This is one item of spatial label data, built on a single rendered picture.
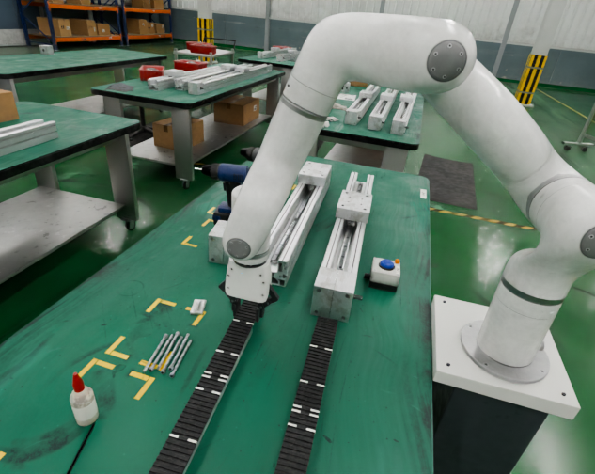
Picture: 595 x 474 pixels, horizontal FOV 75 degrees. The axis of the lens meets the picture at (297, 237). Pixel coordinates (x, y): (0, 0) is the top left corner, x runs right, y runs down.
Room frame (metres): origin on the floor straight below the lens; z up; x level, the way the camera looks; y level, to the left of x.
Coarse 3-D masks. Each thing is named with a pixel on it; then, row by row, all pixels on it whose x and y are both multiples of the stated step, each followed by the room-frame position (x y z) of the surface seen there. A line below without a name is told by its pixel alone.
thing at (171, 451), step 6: (162, 450) 0.37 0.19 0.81; (168, 450) 0.37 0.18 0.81; (174, 450) 0.37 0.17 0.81; (180, 450) 0.37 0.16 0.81; (186, 450) 0.37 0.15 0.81; (168, 456) 0.36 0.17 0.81; (174, 456) 0.36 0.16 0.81; (180, 456) 0.36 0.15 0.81; (186, 456) 0.36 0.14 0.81; (186, 462) 0.35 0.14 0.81
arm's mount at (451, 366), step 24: (432, 312) 0.82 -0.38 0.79; (456, 312) 0.80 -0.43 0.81; (480, 312) 0.81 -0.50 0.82; (432, 336) 0.73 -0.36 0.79; (456, 336) 0.71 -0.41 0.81; (432, 360) 0.65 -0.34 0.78; (456, 360) 0.63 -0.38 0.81; (552, 360) 0.66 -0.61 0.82; (456, 384) 0.59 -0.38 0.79; (480, 384) 0.58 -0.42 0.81; (504, 384) 0.58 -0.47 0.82; (528, 384) 0.58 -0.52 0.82; (552, 384) 0.59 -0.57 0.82; (552, 408) 0.54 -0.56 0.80; (576, 408) 0.53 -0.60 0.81
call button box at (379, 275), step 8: (376, 264) 0.95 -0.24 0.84; (376, 272) 0.92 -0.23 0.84; (384, 272) 0.92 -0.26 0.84; (392, 272) 0.92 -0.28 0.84; (376, 280) 0.91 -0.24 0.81; (384, 280) 0.91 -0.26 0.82; (392, 280) 0.91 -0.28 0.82; (376, 288) 0.91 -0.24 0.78; (384, 288) 0.91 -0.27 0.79; (392, 288) 0.91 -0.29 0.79
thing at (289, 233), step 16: (304, 192) 1.44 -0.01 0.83; (320, 192) 1.39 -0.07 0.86; (288, 208) 1.22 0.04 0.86; (304, 208) 1.29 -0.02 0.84; (288, 224) 1.17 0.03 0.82; (304, 224) 1.11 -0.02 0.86; (272, 240) 0.99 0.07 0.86; (288, 240) 1.06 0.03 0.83; (304, 240) 1.12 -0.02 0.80; (272, 256) 0.95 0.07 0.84; (288, 256) 0.91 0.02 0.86; (272, 272) 0.89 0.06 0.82; (288, 272) 0.91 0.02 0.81
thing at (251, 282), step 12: (228, 264) 0.71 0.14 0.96; (240, 264) 0.69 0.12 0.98; (264, 264) 0.70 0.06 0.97; (228, 276) 0.70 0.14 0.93; (240, 276) 0.70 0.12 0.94; (252, 276) 0.69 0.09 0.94; (264, 276) 0.69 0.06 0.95; (228, 288) 0.70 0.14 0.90; (240, 288) 0.70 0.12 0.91; (252, 288) 0.69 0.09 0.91; (264, 288) 0.69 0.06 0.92; (252, 300) 0.69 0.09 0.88; (264, 300) 0.69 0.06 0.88
